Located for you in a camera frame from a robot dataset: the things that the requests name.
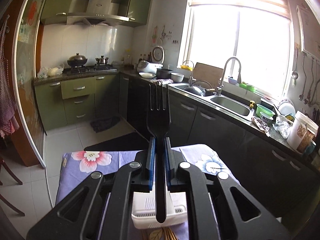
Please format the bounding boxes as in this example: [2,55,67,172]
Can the steel pot on stove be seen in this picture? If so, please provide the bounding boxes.
[95,55,108,66]

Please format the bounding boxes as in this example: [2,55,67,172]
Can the white plastic utensil holder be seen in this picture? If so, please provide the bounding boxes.
[131,191,189,230]

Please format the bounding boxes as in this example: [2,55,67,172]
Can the steel range hood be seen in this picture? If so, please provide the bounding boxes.
[67,0,130,26]

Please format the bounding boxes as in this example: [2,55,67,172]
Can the brown wooden chopstick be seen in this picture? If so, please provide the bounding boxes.
[162,227,178,240]

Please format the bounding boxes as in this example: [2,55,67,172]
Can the green plastic bowl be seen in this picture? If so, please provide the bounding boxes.
[256,104,275,117]

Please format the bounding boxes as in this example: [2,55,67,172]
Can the black wok with lid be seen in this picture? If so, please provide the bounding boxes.
[67,53,87,67]

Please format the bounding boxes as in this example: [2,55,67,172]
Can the wooden cutting board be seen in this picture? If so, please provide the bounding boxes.
[193,62,223,83]

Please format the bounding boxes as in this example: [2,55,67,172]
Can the stainless steel sink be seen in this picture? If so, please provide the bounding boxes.
[210,95,252,116]

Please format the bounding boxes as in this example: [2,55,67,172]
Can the purple checked apron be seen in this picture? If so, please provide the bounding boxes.
[1,15,20,139]

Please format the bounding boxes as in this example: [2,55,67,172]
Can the white ceramic bowl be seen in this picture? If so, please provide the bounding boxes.
[171,73,184,83]

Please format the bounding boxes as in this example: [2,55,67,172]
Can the black cooking pot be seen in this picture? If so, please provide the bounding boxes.
[156,68,173,79]

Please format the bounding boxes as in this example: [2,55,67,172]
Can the black plastic fork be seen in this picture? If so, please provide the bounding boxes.
[147,83,171,223]

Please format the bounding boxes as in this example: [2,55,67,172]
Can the purple floral tablecloth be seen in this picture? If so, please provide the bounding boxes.
[56,144,233,239]

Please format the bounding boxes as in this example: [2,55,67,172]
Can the tall steel kitchen faucet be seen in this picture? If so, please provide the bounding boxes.
[216,56,243,96]

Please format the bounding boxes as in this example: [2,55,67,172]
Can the white rice cooker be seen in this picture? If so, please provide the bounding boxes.
[137,46,165,74]

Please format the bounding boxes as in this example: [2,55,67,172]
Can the wooden chair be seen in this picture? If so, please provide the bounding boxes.
[0,154,26,217]

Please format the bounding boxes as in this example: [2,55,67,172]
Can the green drawer cabinet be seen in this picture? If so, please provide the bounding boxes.
[61,77,96,125]

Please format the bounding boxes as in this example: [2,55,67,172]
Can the sliding glass door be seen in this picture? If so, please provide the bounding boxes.
[11,0,46,168]

